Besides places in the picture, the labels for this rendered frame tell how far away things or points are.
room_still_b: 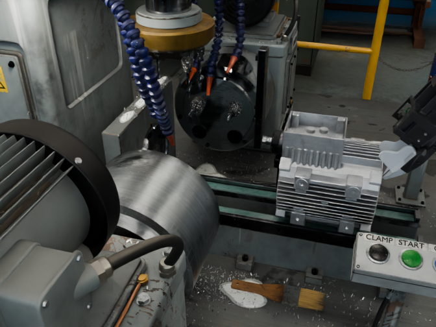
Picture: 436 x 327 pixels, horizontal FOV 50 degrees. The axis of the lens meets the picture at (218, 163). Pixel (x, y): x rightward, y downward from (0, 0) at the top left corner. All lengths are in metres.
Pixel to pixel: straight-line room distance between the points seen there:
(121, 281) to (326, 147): 0.52
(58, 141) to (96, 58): 0.61
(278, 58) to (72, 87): 0.63
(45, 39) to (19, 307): 0.61
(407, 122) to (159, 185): 0.44
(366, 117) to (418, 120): 0.97
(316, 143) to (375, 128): 0.84
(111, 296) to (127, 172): 0.27
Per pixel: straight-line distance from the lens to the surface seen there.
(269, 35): 1.43
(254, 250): 1.11
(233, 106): 1.20
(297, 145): 0.95
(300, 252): 1.09
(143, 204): 0.72
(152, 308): 0.57
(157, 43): 0.90
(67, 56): 1.01
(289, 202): 0.98
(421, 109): 0.89
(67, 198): 0.50
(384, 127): 1.79
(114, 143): 0.96
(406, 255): 0.81
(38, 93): 0.95
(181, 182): 0.79
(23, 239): 0.45
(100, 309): 0.56
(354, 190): 0.94
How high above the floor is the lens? 1.59
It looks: 32 degrees down
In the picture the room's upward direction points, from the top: straight up
